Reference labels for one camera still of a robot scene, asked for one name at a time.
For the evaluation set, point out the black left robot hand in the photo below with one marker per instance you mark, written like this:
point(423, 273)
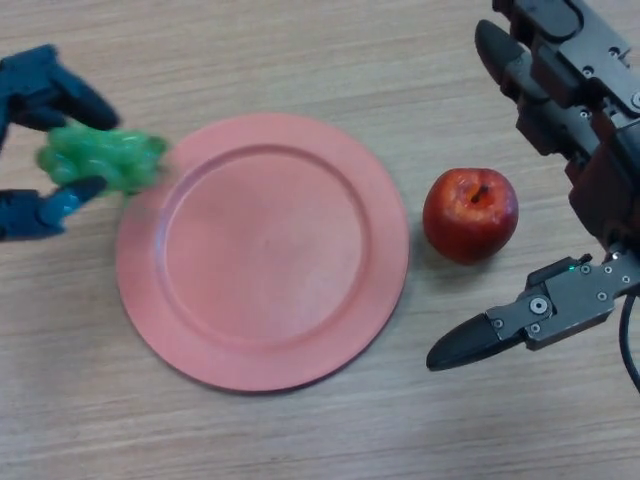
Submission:
point(35, 85)

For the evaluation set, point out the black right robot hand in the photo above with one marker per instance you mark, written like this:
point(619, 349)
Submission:
point(605, 175)

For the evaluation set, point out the green grape bunch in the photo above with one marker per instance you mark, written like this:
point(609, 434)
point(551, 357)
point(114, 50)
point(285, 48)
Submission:
point(105, 157)

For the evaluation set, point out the pink round plate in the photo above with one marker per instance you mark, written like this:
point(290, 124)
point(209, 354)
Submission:
point(265, 250)

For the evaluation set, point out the red apple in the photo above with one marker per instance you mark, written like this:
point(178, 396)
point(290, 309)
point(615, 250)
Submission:
point(465, 225)

